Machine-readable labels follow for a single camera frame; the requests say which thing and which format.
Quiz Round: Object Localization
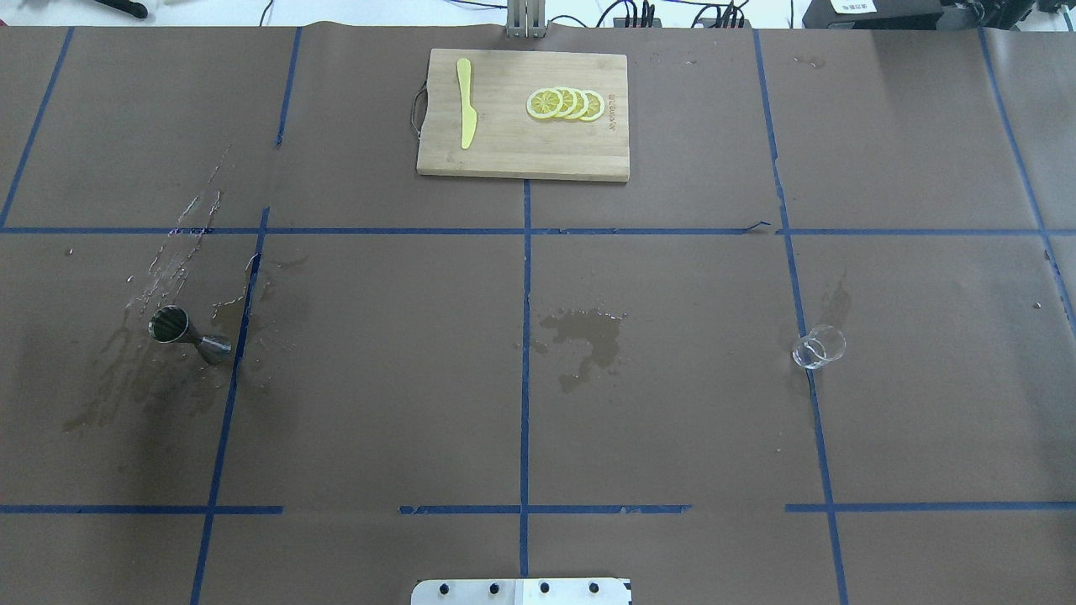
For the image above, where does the clear glass cup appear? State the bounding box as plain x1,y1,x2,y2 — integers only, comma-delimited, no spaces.
791,324,848,371

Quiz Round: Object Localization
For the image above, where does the steel jigger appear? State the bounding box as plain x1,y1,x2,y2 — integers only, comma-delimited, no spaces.
147,305,232,366

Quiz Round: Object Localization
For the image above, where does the bamboo cutting board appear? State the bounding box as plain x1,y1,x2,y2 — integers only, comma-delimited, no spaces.
416,47,631,183

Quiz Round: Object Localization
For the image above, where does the yellow plastic knife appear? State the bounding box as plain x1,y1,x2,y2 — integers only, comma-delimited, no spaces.
455,57,479,150

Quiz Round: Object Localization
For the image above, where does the lemon slice one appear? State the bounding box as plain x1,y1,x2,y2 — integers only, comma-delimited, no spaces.
525,88,564,119

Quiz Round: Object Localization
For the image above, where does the lemon slice three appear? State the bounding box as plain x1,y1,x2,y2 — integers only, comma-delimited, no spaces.
567,89,589,119

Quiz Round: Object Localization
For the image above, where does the lemon slice four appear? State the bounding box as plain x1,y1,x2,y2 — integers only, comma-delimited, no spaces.
578,92,606,123

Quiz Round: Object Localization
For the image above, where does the lemon slice two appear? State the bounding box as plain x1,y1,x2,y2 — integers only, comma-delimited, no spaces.
555,86,584,119

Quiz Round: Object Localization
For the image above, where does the black computer box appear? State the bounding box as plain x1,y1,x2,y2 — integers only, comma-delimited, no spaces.
802,1,993,31

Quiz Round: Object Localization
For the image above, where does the black purple tool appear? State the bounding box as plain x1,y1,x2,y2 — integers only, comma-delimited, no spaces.
93,0,148,20

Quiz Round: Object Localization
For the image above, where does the aluminium frame post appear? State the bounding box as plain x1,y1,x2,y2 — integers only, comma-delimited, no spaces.
506,0,548,39

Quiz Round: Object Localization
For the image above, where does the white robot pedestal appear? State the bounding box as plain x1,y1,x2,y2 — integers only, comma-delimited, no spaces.
409,577,633,604

